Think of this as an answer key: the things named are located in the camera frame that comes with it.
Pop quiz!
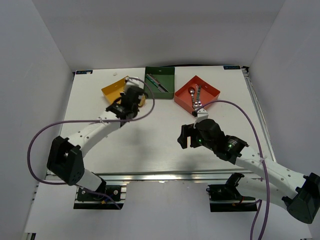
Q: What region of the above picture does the blue label sticker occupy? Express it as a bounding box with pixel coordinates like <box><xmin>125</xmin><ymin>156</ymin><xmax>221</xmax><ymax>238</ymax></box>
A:
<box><xmin>223</xmin><ymin>65</ymin><xmax>241</xmax><ymax>70</ymax></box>
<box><xmin>75</xmin><ymin>70</ymin><xmax>93</xmax><ymax>75</ymax></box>

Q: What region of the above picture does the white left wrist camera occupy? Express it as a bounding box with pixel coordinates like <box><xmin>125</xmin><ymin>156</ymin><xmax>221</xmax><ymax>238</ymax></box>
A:
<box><xmin>123</xmin><ymin>76</ymin><xmax>144</xmax><ymax>92</ymax></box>

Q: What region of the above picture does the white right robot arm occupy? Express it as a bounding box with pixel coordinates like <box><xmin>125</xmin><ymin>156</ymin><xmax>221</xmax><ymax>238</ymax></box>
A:
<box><xmin>177</xmin><ymin>119</ymin><xmax>320</xmax><ymax>224</ymax></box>

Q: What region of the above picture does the spoon with green handle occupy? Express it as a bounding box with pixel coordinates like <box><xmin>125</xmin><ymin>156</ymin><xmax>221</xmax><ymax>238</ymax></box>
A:
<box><xmin>194</xmin><ymin>84</ymin><xmax>202</xmax><ymax>108</ymax></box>

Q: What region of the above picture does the knife with dark handle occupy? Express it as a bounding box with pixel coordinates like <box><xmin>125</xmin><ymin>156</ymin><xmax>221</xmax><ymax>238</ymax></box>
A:
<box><xmin>149</xmin><ymin>74</ymin><xmax>169</xmax><ymax>93</ymax></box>

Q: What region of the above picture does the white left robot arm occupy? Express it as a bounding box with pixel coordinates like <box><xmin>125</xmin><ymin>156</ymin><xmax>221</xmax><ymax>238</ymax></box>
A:
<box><xmin>46</xmin><ymin>86</ymin><xmax>146</xmax><ymax>200</ymax></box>

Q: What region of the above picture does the red square container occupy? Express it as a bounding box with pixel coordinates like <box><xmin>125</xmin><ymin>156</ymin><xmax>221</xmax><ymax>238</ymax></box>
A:
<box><xmin>173</xmin><ymin>75</ymin><xmax>221</xmax><ymax>114</ymax></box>

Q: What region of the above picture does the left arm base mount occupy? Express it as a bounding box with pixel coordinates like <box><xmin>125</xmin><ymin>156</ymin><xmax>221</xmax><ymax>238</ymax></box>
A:
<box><xmin>73</xmin><ymin>181</ymin><xmax>127</xmax><ymax>210</ymax></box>

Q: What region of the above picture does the yellow square container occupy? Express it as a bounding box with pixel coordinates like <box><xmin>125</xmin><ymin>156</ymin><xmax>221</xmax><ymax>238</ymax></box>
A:
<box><xmin>100</xmin><ymin>75</ymin><xmax>147</xmax><ymax>108</ymax></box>

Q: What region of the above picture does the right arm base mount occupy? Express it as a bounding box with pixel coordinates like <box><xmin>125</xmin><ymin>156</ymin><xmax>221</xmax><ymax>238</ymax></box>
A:
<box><xmin>206</xmin><ymin>173</ymin><xmax>258</xmax><ymax>213</ymax></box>

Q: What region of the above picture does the blue label sticker right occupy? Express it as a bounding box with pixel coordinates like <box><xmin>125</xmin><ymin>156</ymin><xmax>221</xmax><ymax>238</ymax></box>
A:
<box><xmin>223</xmin><ymin>65</ymin><xmax>241</xmax><ymax>70</ymax></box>

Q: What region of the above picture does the spoon with dark handle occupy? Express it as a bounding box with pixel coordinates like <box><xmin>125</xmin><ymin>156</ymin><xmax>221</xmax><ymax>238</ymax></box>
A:
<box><xmin>188</xmin><ymin>86</ymin><xmax>196</xmax><ymax>109</ymax></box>

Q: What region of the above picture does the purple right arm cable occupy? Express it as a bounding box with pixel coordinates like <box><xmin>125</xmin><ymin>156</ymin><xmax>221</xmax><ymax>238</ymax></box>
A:
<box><xmin>191</xmin><ymin>100</ymin><xmax>270</xmax><ymax>240</ymax></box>

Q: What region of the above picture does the knife with green handle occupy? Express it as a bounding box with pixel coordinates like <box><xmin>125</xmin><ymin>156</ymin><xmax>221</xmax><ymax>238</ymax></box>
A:
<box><xmin>145</xmin><ymin>75</ymin><xmax>168</xmax><ymax>93</ymax></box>

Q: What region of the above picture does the dark green square container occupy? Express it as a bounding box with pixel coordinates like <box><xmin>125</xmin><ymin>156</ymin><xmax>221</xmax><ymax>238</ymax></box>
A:
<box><xmin>144</xmin><ymin>66</ymin><xmax>175</xmax><ymax>100</ymax></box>

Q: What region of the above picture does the blue label sticker left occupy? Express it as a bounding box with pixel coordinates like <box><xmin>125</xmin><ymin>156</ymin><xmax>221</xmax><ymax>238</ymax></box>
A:
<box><xmin>75</xmin><ymin>70</ymin><xmax>93</xmax><ymax>75</ymax></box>

